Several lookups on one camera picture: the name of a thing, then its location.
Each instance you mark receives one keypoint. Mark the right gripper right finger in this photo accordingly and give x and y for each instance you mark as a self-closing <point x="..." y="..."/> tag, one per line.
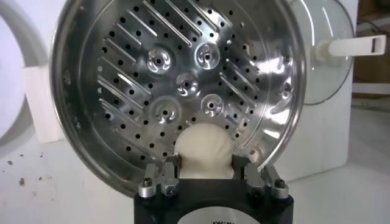
<point x="262" y="181"/>

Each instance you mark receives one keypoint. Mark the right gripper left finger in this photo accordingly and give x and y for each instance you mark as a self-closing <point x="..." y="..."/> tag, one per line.
<point x="164" y="179"/>

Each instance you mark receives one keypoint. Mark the white steamed baozi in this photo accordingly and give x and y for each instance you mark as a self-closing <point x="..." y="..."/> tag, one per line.
<point x="204" y="149"/>

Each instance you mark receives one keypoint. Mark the stainless steel steamer basket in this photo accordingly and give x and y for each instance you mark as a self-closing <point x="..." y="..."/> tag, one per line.
<point x="128" y="91"/>

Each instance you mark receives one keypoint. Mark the scattered dark crumbs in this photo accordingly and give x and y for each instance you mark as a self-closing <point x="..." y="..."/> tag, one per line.
<point x="21" y="181"/>

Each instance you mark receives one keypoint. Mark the white round plate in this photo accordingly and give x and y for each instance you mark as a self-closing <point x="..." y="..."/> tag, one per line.
<point x="9" y="76"/>

